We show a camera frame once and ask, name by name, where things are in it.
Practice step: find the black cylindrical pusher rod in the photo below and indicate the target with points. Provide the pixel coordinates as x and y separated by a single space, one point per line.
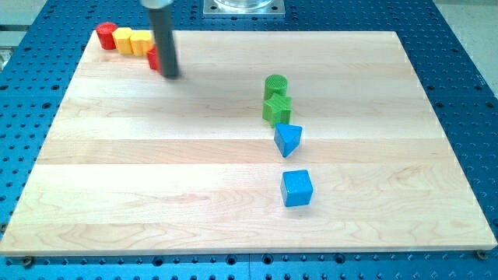
161 21

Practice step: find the yellow pentagon block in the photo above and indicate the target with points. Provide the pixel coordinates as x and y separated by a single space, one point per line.
141 41

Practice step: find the red block behind rod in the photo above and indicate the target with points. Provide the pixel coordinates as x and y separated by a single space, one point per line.
153 59

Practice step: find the yellow hexagon block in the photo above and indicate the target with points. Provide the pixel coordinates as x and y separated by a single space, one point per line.
121 37

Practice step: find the light wooden board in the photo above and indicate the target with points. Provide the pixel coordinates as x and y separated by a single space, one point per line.
138 164

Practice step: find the green star block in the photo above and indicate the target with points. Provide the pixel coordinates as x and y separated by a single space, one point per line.
277 110

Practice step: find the blue triangle block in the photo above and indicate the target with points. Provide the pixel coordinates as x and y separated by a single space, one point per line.
287 138

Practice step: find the green cylinder block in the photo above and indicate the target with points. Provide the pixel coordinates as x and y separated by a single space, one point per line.
275 84

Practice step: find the silver rod holder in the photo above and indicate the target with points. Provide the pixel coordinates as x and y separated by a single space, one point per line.
156 4

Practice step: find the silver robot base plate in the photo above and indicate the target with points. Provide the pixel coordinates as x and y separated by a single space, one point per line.
224 8

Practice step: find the red cylinder block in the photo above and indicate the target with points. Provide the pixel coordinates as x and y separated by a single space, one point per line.
104 32

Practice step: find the blue cube block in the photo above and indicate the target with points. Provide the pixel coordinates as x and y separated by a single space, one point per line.
296 188

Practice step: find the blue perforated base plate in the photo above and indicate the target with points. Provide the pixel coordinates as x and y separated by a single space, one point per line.
39 72

